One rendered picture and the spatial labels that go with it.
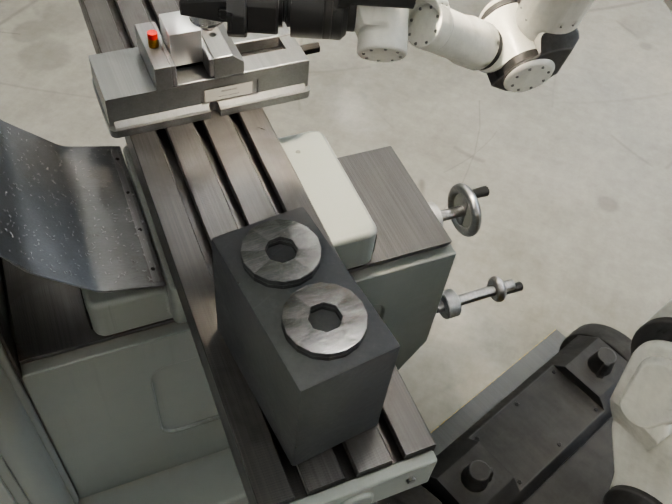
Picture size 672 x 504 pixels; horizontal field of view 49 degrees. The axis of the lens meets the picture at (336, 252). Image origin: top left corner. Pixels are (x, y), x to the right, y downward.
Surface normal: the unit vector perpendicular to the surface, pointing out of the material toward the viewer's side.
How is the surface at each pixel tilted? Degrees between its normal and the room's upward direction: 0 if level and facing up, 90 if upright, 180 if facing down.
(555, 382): 0
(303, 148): 0
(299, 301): 0
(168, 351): 90
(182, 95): 90
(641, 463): 90
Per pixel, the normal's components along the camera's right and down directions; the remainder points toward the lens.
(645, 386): -0.76, 0.47
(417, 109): 0.09, -0.63
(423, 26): -0.74, -0.06
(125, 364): 0.38, 0.74
